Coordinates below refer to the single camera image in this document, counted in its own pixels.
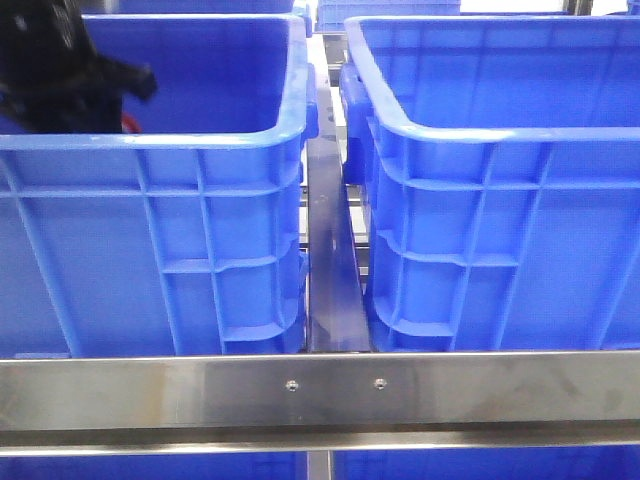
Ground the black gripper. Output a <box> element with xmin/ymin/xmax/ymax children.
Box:
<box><xmin>1</xmin><ymin>1</ymin><xmax>157</xmax><ymax>134</ymax></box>

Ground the far left blue bin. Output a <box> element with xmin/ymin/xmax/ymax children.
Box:
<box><xmin>79</xmin><ymin>0</ymin><xmax>310</xmax><ymax>17</ymax></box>

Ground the left blue plastic bin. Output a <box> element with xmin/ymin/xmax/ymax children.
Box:
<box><xmin>1</xmin><ymin>14</ymin><xmax>318</xmax><ymax>358</ymax></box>

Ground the blue plastic bin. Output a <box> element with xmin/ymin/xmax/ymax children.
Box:
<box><xmin>340</xmin><ymin>15</ymin><xmax>639</xmax><ymax>352</ymax></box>
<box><xmin>1</xmin><ymin>14</ymin><xmax>318</xmax><ymax>358</ymax></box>

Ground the far right blue bin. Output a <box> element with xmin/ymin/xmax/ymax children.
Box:
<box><xmin>316</xmin><ymin>0</ymin><xmax>461</xmax><ymax>32</ymax></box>

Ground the dark metal centre divider bar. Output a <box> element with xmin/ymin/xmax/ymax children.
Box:
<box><xmin>307</xmin><ymin>85</ymin><xmax>371</xmax><ymax>353</ymax></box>

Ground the lower left blue bin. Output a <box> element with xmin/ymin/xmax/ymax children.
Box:
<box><xmin>1</xmin><ymin>453</ymin><xmax>306</xmax><ymax>479</ymax></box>

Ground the right blue plastic bin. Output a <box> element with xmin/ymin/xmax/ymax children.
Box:
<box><xmin>340</xmin><ymin>15</ymin><xmax>639</xmax><ymax>352</ymax></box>

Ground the lower right blue bin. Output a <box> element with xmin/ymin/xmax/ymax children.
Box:
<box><xmin>334</xmin><ymin>446</ymin><xmax>639</xmax><ymax>479</ymax></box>

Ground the stainless steel front rail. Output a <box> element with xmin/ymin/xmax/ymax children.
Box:
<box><xmin>1</xmin><ymin>351</ymin><xmax>639</xmax><ymax>456</ymax></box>

